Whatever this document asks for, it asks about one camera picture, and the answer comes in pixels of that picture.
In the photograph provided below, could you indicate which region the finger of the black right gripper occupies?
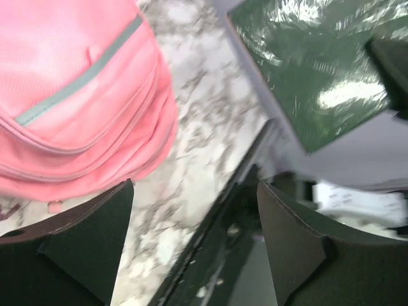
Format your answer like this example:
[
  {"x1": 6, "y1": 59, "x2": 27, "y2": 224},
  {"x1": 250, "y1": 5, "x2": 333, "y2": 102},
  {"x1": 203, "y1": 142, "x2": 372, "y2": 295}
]
[{"x1": 365, "y1": 38, "x2": 407, "y2": 112}]

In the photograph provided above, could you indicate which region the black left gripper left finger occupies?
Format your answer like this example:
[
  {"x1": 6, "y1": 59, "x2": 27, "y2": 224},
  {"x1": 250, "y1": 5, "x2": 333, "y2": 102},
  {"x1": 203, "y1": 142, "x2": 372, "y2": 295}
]
[{"x1": 1, "y1": 180, "x2": 134, "y2": 306}]

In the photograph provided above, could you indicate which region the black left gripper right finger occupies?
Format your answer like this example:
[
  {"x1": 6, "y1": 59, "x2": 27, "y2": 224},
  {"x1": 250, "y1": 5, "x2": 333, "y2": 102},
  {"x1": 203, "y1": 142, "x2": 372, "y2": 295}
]
[{"x1": 257, "y1": 182, "x2": 407, "y2": 306}]

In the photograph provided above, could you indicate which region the dark green hardcover book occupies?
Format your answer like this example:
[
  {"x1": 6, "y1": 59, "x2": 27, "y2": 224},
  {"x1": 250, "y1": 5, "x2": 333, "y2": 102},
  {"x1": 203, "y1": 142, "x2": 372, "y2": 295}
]
[{"x1": 228, "y1": 0, "x2": 407, "y2": 153}]

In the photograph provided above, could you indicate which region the pink student backpack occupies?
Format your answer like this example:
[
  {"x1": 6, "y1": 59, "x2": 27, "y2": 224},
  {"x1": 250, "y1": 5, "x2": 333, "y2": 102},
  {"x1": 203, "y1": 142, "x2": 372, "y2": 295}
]
[{"x1": 1, "y1": 1, "x2": 178, "y2": 202}]

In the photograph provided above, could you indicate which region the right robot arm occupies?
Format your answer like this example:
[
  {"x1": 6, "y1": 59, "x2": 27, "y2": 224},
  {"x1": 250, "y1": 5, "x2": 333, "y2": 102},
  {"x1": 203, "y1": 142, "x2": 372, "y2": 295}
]
[{"x1": 272, "y1": 37, "x2": 407, "y2": 239}]

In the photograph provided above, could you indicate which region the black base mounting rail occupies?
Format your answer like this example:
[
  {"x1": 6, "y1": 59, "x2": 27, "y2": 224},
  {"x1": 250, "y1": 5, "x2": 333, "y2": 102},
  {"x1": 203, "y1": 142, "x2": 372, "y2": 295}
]
[{"x1": 149, "y1": 119, "x2": 276, "y2": 305}]

